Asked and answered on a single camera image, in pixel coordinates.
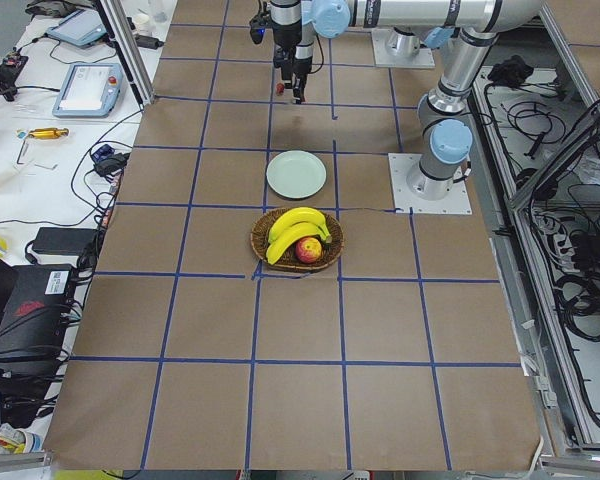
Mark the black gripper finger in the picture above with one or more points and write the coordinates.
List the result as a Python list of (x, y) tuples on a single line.
[(285, 75), (298, 94)]

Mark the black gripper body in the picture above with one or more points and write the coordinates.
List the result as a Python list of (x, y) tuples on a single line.
[(302, 68)]

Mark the pale green plate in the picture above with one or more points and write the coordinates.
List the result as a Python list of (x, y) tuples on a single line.
[(296, 174)]

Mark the yellow banana bunch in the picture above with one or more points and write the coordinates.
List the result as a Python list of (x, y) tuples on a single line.
[(293, 225)]

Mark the woven wicker basket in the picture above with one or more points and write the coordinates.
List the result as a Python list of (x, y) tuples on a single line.
[(288, 261)]

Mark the white paper cup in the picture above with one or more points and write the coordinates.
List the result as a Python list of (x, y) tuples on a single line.
[(143, 24)]

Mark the red yellow apple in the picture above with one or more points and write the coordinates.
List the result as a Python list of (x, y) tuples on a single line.
[(308, 250)]

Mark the near blue teach pendant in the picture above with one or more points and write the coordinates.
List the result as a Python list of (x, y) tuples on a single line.
[(89, 90)]

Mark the blue teach pendant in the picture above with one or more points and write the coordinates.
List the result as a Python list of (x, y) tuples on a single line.
[(89, 90), (81, 28)]

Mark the far blue teach pendant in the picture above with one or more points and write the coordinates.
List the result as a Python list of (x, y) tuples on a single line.
[(81, 28)]

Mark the black power adapter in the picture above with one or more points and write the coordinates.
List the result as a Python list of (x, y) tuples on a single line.
[(62, 241)]

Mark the black computer case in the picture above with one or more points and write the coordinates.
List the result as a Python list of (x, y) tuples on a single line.
[(34, 321)]

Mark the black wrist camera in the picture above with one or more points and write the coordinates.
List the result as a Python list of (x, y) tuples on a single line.
[(258, 25)]

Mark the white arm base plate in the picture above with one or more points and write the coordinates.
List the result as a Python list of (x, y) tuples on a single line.
[(400, 48), (460, 200)]

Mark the aluminium frame post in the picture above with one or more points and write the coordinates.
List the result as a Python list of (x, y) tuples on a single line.
[(115, 21)]

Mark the yellow handled screwdriver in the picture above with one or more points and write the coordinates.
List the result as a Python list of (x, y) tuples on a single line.
[(50, 133)]

